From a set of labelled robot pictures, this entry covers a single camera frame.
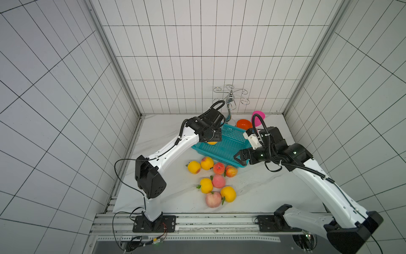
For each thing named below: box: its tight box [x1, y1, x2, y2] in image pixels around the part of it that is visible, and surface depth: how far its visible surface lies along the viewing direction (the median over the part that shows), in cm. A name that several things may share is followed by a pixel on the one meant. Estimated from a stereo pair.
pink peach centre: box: [211, 174, 226, 189], surface depth 83 cm
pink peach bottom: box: [205, 192, 222, 208], surface depth 76 cm
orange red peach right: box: [225, 165, 238, 178], surface depth 87 cm
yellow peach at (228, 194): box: [220, 185, 237, 206], surface depth 79 cm
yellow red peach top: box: [200, 156, 215, 171], surface depth 90 cm
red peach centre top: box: [213, 161, 225, 175], surface depth 87 cm
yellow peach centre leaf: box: [196, 177, 214, 194], surface depth 81 cm
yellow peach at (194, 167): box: [185, 160, 202, 175], surface depth 89 cm
